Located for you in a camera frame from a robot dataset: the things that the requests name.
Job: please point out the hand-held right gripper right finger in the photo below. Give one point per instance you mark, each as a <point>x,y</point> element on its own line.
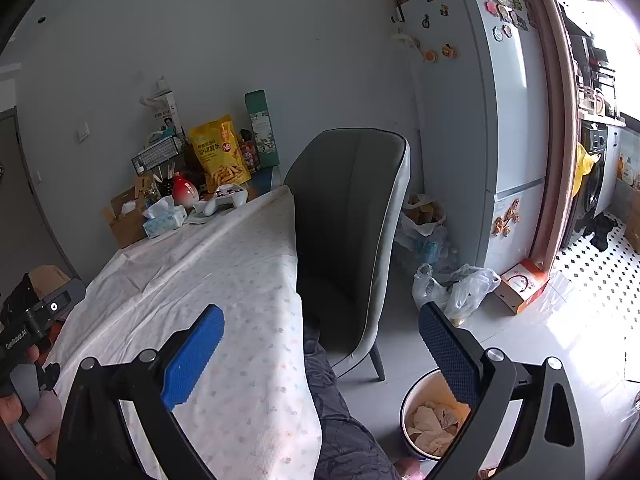
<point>450,355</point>

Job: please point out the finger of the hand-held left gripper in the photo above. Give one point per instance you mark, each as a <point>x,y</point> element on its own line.
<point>52,306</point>

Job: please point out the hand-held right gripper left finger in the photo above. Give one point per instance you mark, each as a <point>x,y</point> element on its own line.
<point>192,360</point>

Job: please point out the white round trash bin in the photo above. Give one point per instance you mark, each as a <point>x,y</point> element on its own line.
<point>417,390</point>

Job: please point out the person's left hand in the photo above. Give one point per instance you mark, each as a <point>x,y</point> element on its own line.
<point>47,415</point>

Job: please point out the orange cloth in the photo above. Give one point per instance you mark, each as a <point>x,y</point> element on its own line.
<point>57,331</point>

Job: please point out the black plastic bag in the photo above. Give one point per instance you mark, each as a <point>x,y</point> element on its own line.
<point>17,290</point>

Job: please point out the clear plastic bag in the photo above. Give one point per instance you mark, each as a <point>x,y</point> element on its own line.
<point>470,285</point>

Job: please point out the orange and white box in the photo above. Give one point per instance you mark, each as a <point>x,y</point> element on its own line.
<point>522,287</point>

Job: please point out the bag of blue bottles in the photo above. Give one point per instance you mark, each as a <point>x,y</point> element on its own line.
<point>430,252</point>

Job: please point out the open brown cardboard box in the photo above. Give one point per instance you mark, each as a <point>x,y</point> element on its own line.
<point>125,230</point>

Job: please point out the grey door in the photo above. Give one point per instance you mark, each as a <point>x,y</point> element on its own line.
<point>20,200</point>

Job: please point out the person's leg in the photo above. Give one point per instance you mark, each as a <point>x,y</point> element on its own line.
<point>340,430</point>

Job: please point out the blue tissue pack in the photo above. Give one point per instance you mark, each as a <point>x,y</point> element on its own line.
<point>165,222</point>

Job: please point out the white plastic bag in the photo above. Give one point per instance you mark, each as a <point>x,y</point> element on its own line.
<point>422,215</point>

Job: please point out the dark cup with sticks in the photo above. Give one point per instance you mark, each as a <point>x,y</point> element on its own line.
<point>167,187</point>

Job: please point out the white game controller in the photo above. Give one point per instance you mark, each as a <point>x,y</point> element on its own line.
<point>225,197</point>

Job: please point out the red and white vase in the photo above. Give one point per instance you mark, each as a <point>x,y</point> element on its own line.
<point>184,191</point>

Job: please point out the grey upholstered chair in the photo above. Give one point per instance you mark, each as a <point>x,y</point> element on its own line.
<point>345,220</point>

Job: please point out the black cloth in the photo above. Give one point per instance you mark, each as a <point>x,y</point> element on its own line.
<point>602,230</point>

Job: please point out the yellow snack bag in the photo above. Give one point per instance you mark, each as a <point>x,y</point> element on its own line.
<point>217,155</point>

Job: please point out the small red packet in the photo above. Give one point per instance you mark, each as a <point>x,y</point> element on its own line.
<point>249,155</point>

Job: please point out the white refrigerator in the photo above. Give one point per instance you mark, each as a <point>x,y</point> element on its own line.
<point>465,135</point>

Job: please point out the white box with portrait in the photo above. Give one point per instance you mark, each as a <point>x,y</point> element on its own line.
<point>169,115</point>

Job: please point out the dark washing machine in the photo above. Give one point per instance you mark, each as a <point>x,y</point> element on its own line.
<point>597,185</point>

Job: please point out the yellow cloth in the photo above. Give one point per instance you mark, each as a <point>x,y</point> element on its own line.
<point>582,165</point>

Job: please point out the tall green box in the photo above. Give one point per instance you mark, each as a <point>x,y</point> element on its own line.
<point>262,130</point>

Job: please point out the yellow bottles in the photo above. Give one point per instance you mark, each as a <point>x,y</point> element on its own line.
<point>627,170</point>

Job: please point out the orange round fridge magnet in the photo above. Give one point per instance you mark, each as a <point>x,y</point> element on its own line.
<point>430,55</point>

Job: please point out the brown bear fridge magnet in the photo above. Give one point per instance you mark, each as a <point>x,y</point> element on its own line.
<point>448,51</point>

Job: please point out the black kitchen shelf rack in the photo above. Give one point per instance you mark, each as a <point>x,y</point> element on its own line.
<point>590,85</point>

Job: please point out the black pineapple fridge magnet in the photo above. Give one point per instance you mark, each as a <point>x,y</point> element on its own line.
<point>425,21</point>

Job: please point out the cluster of fridge magnets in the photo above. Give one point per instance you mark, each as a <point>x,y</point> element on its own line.
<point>510,10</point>

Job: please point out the white light switch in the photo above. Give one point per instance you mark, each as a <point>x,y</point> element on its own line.
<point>83,131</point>

